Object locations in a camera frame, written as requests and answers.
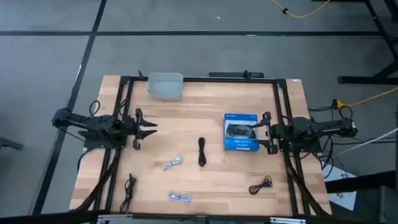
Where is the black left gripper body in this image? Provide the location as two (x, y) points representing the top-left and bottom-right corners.
(123, 108), (144, 151)

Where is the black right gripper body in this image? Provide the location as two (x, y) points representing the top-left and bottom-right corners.
(263, 111), (284, 156)

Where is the white grey braided cable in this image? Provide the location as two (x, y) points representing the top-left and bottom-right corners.
(161, 156), (185, 171)

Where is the black white-flecked braided cable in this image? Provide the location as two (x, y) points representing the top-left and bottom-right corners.
(119, 173), (137, 214)

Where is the blue game controller box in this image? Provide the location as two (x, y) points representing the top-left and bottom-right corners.
(223, 113), (261, 152)

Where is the clear plastic bin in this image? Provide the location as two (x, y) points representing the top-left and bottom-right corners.
(147, 72), (185, 101)

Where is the black power strip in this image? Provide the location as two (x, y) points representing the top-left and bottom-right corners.
(208, 70), (266, 80)

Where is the white paper sheet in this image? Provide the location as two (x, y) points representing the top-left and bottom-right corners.
(322, 163), (359, 212)

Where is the black desk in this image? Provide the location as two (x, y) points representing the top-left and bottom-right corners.
(325, 170), (398, 224)

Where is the black floor stand foot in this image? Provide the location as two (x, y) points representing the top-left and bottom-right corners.
(0, 136), (24, 151)

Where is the thin black cable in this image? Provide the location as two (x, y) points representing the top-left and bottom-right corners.
(248, 175), (274, 196)

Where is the thick black coiled cable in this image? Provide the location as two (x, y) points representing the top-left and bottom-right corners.
(198, 137), (208, 167)

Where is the black cable bundle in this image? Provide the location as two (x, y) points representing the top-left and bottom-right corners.
(73, 149), (122, 212)
(284, 154), (330, 217)

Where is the black aluminium table frame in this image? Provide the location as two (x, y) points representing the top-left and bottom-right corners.
(92, 73), (331, 217)

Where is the lavender coiled cable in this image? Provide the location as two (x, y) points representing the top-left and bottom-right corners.
(168, 192), (192, 204)

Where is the silver metal bracket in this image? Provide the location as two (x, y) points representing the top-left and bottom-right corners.
(96, 214), (134, 224)
(269, 217), (307, 224)

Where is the white floor cable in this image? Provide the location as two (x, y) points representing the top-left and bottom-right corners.
(334, 127), (398, 157)

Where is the yellow cord with plug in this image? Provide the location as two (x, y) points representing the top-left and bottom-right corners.
(333, 86), (398, 110)

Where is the black table leg frame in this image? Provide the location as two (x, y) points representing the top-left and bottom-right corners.
(312, 0), (398, 86)

